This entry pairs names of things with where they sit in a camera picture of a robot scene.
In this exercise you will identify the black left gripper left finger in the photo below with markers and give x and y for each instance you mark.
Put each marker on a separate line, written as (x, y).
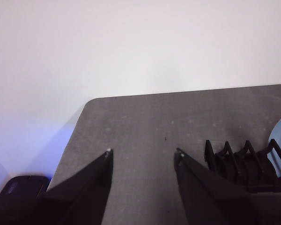
(79, 194)

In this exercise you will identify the black plate rack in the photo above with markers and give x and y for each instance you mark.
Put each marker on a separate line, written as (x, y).
(236, 168)

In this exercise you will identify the black rounded device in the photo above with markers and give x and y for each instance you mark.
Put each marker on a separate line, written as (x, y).
(23, 185)

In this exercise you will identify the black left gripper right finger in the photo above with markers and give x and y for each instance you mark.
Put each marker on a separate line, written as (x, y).
(213, 201)

